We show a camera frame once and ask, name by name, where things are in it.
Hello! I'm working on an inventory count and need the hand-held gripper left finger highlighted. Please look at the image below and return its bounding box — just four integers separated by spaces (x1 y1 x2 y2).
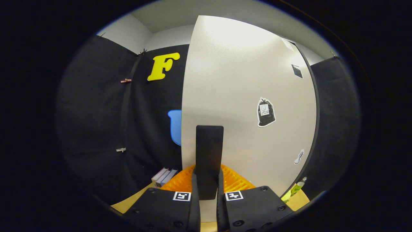
124 164 201 232

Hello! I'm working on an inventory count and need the small clear bottle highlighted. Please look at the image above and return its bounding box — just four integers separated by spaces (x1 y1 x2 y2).
291 176 308 196

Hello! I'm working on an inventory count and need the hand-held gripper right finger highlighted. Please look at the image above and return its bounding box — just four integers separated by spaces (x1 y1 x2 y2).
216 164 294 232

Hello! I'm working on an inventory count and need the black backdrop cloth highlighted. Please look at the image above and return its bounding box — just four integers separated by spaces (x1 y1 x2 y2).
56 35 361 205

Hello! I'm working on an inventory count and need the black door handle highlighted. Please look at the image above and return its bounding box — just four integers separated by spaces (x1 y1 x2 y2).
195 125 224 201

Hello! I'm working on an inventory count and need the blue book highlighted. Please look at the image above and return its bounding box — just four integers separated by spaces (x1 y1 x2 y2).
158 169 178 188

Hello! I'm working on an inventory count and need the beige shoe cabinet door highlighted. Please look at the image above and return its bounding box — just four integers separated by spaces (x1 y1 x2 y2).
181 15 317 223

